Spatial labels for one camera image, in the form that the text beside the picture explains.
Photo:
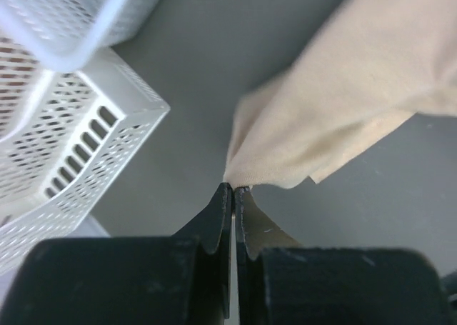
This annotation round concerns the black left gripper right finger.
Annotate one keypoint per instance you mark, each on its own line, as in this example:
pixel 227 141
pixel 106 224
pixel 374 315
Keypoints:
pixel 254 233

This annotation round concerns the beige t shirt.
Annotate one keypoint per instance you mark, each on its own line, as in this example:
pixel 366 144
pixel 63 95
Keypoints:
pixel 371 63

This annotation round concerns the white plastic laundry basket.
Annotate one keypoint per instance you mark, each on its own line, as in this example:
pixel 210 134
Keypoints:
pixel 64 34

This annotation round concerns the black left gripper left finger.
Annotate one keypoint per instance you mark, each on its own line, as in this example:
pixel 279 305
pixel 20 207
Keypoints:
pixel 211 277

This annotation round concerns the white mesh file organizer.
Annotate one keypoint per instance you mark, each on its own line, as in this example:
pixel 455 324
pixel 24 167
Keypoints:
pixel 65 137

